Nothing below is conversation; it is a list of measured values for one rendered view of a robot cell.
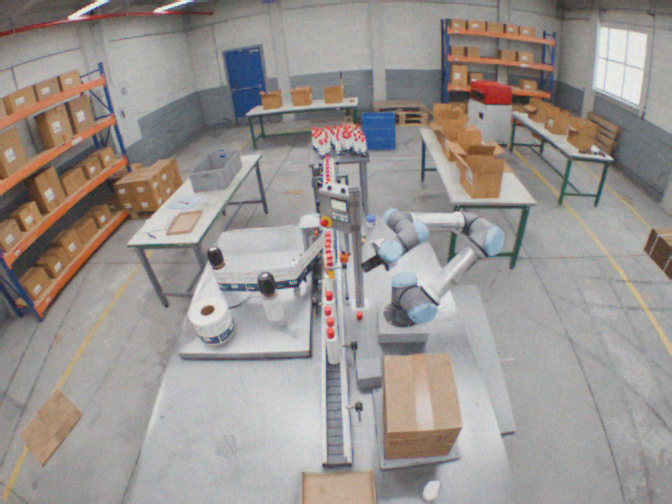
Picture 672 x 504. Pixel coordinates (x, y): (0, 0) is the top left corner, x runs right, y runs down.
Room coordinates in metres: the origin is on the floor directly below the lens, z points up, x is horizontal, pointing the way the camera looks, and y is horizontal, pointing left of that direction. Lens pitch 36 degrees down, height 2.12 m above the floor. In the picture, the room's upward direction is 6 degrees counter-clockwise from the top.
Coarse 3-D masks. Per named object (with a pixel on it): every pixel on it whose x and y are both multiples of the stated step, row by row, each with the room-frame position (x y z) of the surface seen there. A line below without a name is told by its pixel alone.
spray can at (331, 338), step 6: (330, 330) 0.91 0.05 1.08; (330, 336) 0.89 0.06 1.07; (336, 336) 0.91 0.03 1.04; (330, 342) 0.88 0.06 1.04; (336, 342) 0.89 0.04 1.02; (330, 348) 0.88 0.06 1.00; (336, 348) 0.89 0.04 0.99; (330, 354) 0.89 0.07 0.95; (336, 354) 0.89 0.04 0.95; (330, 360) 0.89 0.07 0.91; (336, 360) 0.88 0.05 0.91
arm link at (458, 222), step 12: (384, 216) 1.16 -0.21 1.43; (396, 216) 1.11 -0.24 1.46; (408, 216) 1.13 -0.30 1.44; (420, 216) 1.14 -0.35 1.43; (432, 216) 1.16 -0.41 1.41; (444, 216) 1.18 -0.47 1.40; (456, 216) 1.20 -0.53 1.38; (468, 216) 1.20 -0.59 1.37; (432, 228) 1.14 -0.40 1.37; (444, 228) 1.15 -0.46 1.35; (456, 228) 1.17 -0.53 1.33
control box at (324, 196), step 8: (328, 184) 1.42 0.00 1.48; (336, 184) 1.41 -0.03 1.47; (320, 192) 1.36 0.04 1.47; (328, 192) 1.34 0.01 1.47; (336, 192) 1.33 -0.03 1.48; (360, 192) 1.33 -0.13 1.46; (320, 200) 1.36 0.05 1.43; (328, 200) 1.33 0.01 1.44; (360, 200) 1.33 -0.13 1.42; (320, 208) 1.36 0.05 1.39; (328, 208) 1.33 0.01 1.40; (360, 208) 1.33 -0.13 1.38; (328, 216) 1.34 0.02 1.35; (328, 224) 1.34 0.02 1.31; (336, 224) 1.31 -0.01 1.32; (344, 224) 1.29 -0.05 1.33
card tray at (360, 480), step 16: (304, 480) 0.38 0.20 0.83; (320, 480) 0.38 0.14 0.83; (336, 480) 0.37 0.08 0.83; (352, 480) 0.37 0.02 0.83; (368, 480) 0.36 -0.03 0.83; (304, 496) 0.31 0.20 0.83; (320, 496) 0.31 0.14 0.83; (336, 496) 0.31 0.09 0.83; (352, 496) 0.30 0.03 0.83; (368, 496) 0.30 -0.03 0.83
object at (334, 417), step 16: (336, 240) 1.84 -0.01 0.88; (336, 256) 1.67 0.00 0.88; (336, 272) 1.52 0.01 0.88; (336, 304) 1.26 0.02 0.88; (336, 368) 0.86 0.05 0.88; (336, 384) 0.78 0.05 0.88; (336, 400) 0.70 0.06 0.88; (336, 416) 0.63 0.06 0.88; (336, 432) 0.56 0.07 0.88; (336, 448) 0.49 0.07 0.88
